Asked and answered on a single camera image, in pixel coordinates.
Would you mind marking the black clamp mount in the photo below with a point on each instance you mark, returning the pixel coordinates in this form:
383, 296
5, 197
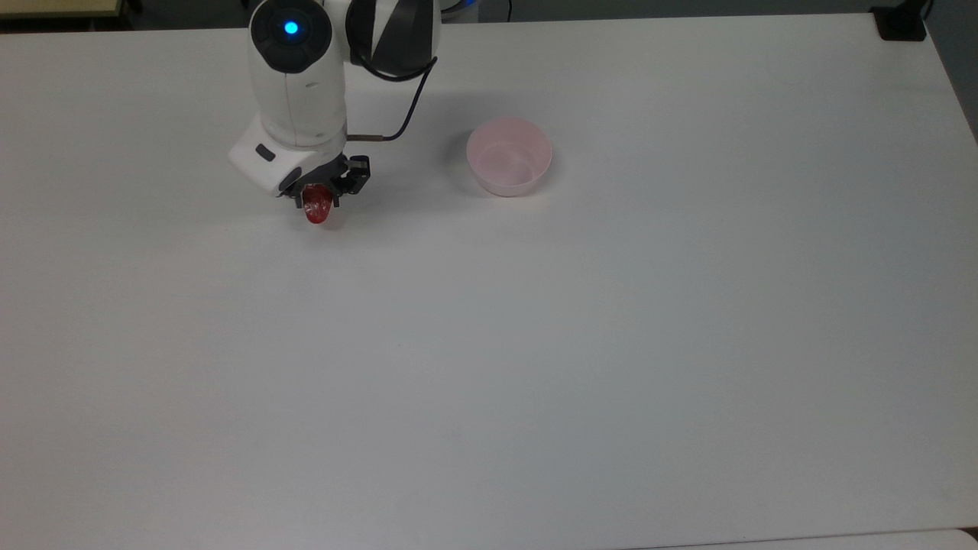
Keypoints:
901, 23

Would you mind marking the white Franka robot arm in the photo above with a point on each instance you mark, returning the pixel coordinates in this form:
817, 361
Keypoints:
298, 84

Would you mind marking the pink plastic bowl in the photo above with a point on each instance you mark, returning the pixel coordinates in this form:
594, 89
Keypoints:
509, 156

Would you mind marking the yellow wooden board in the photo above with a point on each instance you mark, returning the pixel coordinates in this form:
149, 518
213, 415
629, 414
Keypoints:
57, 8

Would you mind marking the red strawberry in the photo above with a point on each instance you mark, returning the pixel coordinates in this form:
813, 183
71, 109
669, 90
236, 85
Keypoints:
318, 208

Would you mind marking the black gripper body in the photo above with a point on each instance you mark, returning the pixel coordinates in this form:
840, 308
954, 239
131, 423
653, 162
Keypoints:
344, 174

